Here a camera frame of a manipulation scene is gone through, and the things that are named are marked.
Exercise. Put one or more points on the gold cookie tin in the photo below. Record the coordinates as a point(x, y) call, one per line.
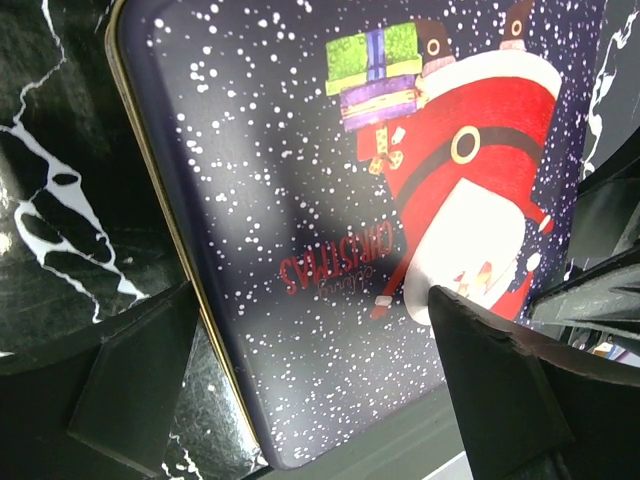
point(141, 86)

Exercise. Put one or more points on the gold tin lid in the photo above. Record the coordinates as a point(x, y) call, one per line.
point(349, 155)

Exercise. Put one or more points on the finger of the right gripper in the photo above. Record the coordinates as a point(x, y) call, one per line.
point(599, 296)

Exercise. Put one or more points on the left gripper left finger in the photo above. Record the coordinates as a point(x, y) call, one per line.
point(99, 403)

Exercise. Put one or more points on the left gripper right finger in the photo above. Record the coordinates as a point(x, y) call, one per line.
point(529, 406)

